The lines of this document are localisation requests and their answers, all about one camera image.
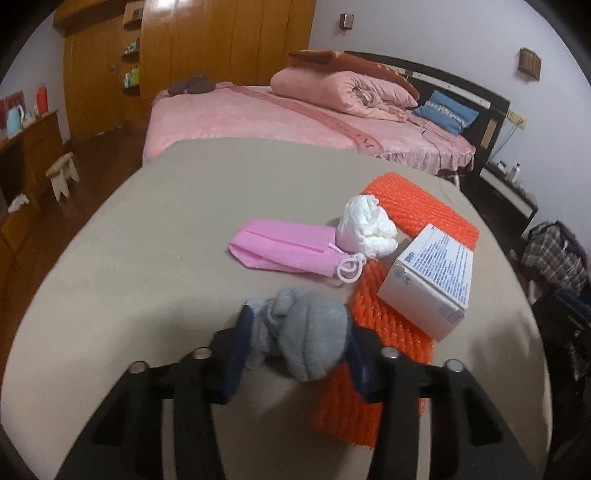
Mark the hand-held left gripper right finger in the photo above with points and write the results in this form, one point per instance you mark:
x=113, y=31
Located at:
x=362, y=369

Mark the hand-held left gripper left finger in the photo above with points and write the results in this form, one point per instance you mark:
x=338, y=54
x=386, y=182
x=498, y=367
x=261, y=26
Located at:
x=238, y=350

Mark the trash bin with black bag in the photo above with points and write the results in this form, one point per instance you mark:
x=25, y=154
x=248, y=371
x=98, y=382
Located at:
x=568, y=350

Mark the orange foam net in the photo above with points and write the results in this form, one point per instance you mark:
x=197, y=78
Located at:
x=392, y=332

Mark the white printed carton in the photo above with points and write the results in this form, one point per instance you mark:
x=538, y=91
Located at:
x=429, y=286

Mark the pink face mask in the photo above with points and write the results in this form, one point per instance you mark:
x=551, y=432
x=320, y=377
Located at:
x=281, y=244

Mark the beige cloth-covered table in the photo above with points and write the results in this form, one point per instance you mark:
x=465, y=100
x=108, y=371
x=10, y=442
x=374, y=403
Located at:
x=138, y=277

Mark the crumpled white tissue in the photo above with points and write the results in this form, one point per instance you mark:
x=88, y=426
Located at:
x=369, y=226

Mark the plaid bag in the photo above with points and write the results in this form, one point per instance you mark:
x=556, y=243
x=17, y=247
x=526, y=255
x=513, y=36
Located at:
x=549, y=258

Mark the dark nightstand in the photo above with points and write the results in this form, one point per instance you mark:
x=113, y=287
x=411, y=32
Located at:
x=503, y=203

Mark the bed with pink sheet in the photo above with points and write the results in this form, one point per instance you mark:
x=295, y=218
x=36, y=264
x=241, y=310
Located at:
x=277, y=120

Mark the white bottle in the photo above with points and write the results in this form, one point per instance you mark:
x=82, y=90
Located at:
x=512, y=173

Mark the small wooden stool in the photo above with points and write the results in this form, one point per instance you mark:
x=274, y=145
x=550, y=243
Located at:
x=62, y=170

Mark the white rag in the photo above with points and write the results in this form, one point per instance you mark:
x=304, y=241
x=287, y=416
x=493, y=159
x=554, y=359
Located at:
x=18, y=204

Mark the large blue pillow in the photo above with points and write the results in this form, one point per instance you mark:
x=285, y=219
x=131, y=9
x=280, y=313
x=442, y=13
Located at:
x=445, y=110

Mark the folded pink quilt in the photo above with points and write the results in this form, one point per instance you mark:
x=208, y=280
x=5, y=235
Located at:
x=323, y=87

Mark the wooden dresser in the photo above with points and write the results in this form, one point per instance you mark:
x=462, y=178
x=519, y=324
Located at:
x=37, y=147

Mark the green bottles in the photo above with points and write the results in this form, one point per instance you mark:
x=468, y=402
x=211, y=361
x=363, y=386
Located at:
x=132, y=77

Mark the dark wooden headboard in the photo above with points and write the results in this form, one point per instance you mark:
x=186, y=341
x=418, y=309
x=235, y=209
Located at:
x=461, y=83

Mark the wooden wardrobe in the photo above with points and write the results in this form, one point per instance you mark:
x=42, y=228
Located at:
x=207, y=46

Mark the red thermos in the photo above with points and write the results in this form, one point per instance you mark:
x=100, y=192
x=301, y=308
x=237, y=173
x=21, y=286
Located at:
x=43, y=99

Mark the light blue kettle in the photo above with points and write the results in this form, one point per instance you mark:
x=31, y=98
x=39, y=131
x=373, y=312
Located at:
x=15, y=121

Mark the wall socket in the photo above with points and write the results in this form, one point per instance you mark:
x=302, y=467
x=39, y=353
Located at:
x=517, y=119

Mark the red picture frame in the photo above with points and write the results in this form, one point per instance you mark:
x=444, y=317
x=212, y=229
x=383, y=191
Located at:
x=7, y=104

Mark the small wooden wall lamp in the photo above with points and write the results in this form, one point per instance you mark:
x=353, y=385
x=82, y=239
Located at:
x=347, y=21

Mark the large wooden wall lamp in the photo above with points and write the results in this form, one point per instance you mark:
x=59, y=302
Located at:
x=529, y=62

